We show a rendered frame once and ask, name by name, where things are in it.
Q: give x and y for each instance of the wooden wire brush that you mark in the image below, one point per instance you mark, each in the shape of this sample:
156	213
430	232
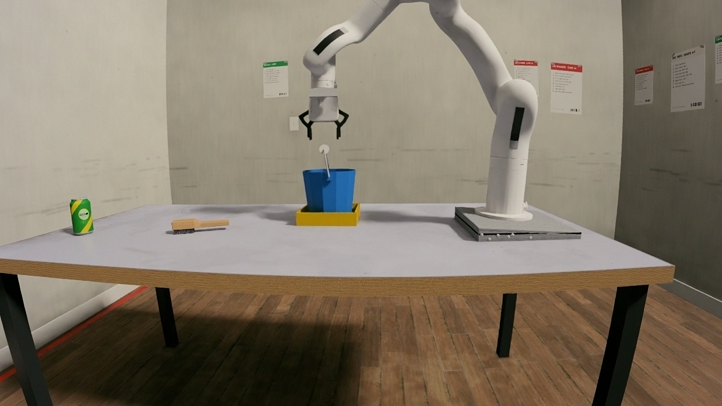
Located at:
184	226

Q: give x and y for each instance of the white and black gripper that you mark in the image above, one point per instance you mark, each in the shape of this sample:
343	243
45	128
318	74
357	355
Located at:
323	109

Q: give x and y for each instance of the yellow square tray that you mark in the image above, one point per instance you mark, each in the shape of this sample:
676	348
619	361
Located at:
304	218

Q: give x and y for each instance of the green and yellow drink can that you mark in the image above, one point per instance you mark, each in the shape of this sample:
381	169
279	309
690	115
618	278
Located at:
82	221

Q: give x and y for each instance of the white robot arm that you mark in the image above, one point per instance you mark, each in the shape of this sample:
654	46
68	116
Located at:
514	101

